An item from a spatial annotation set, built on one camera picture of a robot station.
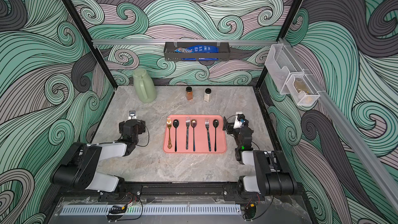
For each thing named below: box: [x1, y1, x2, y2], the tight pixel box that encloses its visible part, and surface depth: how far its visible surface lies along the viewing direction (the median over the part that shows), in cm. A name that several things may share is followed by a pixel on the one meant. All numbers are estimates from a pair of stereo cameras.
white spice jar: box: [203, 88, 212, 103], surface depth 109 cm
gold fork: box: [166, 117, 173, 149], surface depth 100 cm
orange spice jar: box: [185, 86, 194, 101], surface depth 109 cm
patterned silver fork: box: [185, 116, 191, 150], surface depth 98 cm
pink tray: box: [162, 114, 228, 154], surface depth 95 cm
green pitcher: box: [132, 67, 157, 104], surface depth 97 cm
